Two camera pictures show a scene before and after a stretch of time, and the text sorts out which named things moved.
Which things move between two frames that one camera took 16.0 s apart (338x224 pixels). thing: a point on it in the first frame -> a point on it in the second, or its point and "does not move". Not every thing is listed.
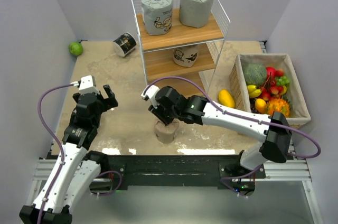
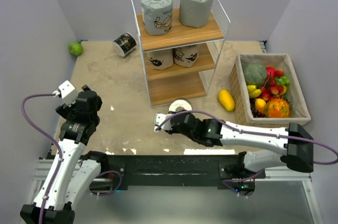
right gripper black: x=157 y=112 -> x=174 y=130
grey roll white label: x=196 y=2 does not move
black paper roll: x=124 y=44 does not move
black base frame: x=205 y=171 does not move
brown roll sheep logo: x=166 y=133 -> x=160 y=60
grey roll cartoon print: x=157 y=4 does not move
